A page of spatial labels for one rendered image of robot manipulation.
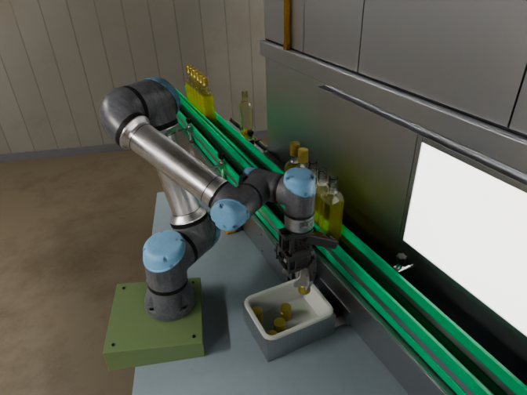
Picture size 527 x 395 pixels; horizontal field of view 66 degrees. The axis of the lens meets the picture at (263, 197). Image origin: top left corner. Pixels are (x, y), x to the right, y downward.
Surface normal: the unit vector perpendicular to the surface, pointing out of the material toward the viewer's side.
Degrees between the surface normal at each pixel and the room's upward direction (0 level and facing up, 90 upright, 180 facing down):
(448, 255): 90
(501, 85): 90
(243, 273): 0
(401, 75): 90
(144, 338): 4
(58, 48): 90
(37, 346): 0
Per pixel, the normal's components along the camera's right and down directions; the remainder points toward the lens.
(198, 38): 0.16, 0.52
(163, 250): -0.03, -0.79
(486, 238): -0.90, 0.26
